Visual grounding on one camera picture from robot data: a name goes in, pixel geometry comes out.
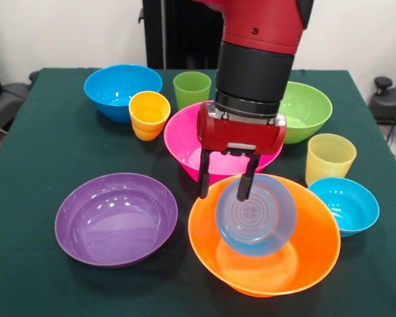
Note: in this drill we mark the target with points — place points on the large blue plastic bowl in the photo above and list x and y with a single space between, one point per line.
115 86

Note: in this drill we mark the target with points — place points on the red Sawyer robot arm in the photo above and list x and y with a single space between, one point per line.
257 49

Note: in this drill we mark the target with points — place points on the yellow-orange plastic cup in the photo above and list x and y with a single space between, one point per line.
148 110
146 135

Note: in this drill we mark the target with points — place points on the black office chair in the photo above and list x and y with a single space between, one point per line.
10 95

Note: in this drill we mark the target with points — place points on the purple plastic bowl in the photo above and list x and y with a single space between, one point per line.
115 224

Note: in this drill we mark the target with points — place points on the translucent yellow plastic cup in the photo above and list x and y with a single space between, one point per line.
330 158

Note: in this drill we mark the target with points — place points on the green plastic bowl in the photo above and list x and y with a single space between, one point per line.
310 109

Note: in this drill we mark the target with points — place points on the translucent blue ribbed bowl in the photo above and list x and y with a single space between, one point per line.
255 224

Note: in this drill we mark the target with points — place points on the green plastic cup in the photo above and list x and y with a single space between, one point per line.
191 89

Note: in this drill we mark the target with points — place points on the small cyan plastic bowl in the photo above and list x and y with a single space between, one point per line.
346 208

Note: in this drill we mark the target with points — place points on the large pink plastic bowl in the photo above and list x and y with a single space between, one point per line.
181 132

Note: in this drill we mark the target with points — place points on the black swivel chair base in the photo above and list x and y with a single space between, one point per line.
389 102

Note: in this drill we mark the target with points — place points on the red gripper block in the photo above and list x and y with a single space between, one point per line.
237 135

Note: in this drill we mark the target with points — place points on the dark green tablecloth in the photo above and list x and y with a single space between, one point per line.
36 198

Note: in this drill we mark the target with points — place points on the large orange plastic bowl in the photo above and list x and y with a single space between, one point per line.
316 237

